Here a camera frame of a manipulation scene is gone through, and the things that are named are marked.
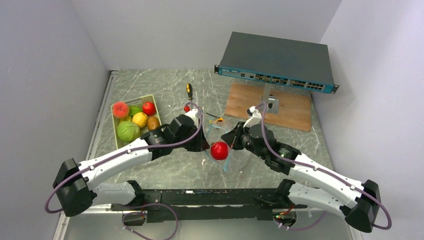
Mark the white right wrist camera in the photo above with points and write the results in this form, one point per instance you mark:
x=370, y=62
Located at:
x=254, y=117

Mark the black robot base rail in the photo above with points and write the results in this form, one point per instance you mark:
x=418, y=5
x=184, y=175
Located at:
x=161, y=205

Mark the clear zip top bag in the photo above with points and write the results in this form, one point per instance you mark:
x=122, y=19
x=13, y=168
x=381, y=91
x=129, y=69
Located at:
x=236, y=159

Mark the upper yellow black screwdriver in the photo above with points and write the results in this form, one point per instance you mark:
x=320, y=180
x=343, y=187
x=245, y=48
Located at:
x=189, y=91

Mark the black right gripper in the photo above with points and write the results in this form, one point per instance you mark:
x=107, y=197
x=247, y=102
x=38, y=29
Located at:
x=233, y=137

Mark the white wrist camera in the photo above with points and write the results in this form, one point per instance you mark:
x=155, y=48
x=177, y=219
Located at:
x=254, y=117
x=193, y=113

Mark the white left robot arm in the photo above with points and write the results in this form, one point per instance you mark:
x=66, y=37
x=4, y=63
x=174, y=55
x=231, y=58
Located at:
x=79, y=186

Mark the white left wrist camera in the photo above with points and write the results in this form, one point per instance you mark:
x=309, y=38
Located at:
x=193, y=113

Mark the red apple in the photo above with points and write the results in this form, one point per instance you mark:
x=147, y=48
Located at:
x=149, y=108

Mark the green cabbage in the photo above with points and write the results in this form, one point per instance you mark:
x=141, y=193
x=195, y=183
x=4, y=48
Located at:
x=128, y=131

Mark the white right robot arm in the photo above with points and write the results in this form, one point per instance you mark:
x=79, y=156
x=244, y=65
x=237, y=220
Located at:
x=355, y=201

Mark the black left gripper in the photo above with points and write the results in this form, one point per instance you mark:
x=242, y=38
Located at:
x=201, y=143

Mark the teal network switch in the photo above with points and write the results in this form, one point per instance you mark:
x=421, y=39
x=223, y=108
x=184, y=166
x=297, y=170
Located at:
x=279, y=61

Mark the red pomegranate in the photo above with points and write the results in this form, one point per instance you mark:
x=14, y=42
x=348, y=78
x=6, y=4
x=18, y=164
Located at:
x=219, y=151

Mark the yellow lemon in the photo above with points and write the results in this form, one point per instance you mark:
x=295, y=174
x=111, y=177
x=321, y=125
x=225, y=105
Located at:
x=140, y=119

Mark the green plastic basket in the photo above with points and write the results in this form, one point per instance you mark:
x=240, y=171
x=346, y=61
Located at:
x=135, y=102

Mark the metal switch stand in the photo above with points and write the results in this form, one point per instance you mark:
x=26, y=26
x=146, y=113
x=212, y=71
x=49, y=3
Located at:
x=271, y=101

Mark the brown kiwi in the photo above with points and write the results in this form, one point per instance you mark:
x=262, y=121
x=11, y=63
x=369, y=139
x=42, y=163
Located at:
x=152, y=123

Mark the wooden board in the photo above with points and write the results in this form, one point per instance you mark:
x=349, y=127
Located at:
x=294, y=109

